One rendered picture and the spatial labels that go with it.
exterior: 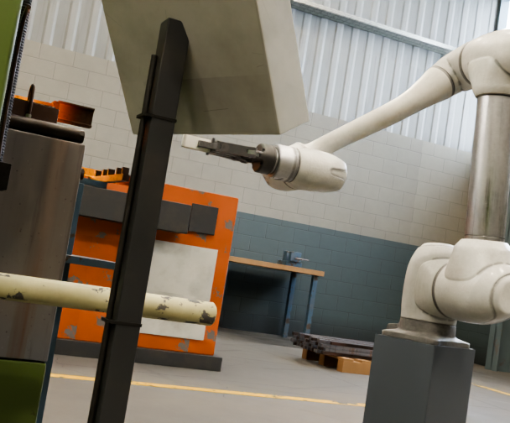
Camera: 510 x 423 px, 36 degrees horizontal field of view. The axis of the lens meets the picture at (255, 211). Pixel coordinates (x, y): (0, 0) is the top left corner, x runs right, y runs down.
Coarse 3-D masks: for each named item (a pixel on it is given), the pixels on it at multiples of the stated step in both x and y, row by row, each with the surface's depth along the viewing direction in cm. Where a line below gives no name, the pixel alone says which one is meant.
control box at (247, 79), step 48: (144, 0) 126; (192, 0) 119; (240, 0) 113; (288, 0) 117; (144, 48) 130; (192, 48) 123; (240, 48) 116; (288, 48) 118; (192, 96) 126; (240, 96) 120; (288, 96) 118
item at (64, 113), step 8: (16, 96) 168; (48, 104) 171; (56, 104) 171; (64, 104) 173; (72, 104) 173; (64, 112) 173; (72, 112) 174; (80, 112) 175; (88, 112) 175; (64, 120) 172; (72, 120) 174; (80, 120) 175; (88, 120) 175
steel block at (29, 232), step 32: (32, 160) 155; (64, 160) 158; (0, 192) 153; (32, 192) 155; (64, 192) 158; (0, 224) 152; (32, 224) 155; (64, 224) 158; (0, 256) 152; (32, 256) 155; (64, 256) 158; (0, 320) 152; (32, 320) 155; (0, 352) 152; (32, 352) 155
